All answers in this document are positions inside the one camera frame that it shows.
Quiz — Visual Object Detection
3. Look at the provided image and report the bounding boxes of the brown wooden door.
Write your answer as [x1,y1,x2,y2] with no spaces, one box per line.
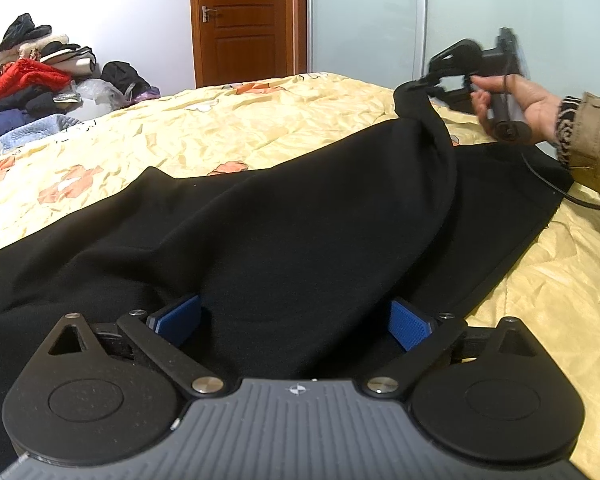
[190,0,309,89]

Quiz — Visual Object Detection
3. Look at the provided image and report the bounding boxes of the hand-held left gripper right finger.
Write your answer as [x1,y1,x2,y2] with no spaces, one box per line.
[365,297,537,397]

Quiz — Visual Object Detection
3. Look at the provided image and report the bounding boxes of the pile of folded clothes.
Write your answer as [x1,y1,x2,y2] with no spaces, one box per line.
[0,12,99,142]

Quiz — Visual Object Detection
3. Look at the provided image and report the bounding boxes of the person's right hand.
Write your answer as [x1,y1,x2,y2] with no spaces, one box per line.
[470,74,564,146]

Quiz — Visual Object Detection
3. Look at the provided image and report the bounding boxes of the black pants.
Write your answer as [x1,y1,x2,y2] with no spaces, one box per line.
[0,80,577,480]

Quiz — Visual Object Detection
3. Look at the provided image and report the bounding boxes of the clear plastic bag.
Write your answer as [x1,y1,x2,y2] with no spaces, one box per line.
[74,78,128,108]

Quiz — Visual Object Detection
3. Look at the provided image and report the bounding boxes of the black bag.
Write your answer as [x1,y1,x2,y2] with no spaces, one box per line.
[101,60,152,101]

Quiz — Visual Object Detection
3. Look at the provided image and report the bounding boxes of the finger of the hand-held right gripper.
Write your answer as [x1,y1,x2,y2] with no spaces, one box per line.
[430,82,477,114]
[426,38,485,82]

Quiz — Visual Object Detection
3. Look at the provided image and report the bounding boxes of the frosted glass sliding door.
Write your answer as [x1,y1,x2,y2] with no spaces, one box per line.
[307,0,600,97]

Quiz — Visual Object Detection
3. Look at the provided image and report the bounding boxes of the yellow floral bedsheet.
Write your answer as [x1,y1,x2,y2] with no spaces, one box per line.
[0,71,600,480]

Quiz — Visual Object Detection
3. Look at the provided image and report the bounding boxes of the black cable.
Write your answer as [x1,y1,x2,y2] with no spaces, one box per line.
[521,151,600,211]

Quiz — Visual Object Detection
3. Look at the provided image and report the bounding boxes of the light blue blanket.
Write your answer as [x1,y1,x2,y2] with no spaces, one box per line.
[0,114,82,152]

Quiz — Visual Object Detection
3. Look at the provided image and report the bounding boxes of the red knitted sweater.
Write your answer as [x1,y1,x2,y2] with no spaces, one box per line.
[0,58,74,117]

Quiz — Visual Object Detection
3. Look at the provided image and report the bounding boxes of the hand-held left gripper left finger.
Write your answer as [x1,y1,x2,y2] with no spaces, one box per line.
[46,294,226,400]

